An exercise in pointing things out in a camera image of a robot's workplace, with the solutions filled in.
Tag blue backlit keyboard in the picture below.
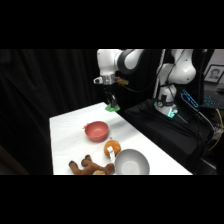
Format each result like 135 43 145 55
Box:
202 91 224 110

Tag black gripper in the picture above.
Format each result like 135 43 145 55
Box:
103 84 118 109

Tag black curtain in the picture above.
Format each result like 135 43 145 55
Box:
0 49 165 176

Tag orange plush toy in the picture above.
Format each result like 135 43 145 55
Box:
103 137 122 164

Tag blue lit device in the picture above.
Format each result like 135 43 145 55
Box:
180 88 200 111

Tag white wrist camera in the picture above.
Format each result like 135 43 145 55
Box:
92 76 105 85

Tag green base light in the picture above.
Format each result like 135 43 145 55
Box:
166 107 180 120

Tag brown plush teddy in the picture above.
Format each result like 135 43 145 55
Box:
68 154 116 176

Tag black draped robot stand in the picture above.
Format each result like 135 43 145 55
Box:
123 97 216 176

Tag framed portrait picture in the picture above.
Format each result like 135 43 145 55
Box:
203 64 224 84

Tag yellow cable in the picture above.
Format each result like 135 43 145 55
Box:
208 108 224 152

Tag pink bowl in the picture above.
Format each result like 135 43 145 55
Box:
82 120 110 143

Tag grey metal bowl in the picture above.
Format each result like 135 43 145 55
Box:
114 148 151 176

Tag green triangle block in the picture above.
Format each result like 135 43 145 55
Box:
104 103 121 112

